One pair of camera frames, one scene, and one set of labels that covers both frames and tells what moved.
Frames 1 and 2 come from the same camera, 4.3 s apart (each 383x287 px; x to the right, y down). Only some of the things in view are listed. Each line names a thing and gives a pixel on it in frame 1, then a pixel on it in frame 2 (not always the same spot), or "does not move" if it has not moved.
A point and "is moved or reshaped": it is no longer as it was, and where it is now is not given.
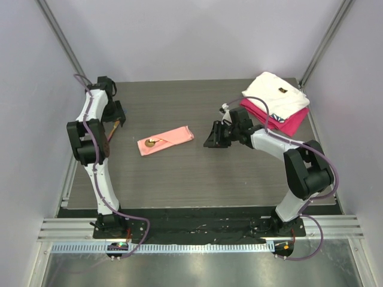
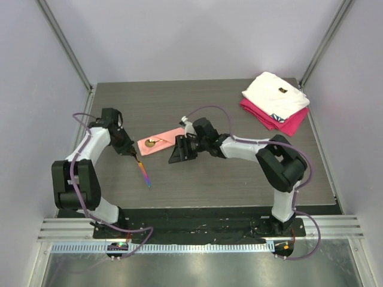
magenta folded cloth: (259, 115) does not move
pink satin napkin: (166, 140) does not move
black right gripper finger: (220, 136) → (185, 149)
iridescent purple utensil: (116, 123) is moved or reshaped
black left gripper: (118, 115) → (127, 149)
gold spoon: (151, 142) does not move
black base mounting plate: (197, 225) does not move
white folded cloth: (283, 98) does not move
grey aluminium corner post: (326, 40) does not move
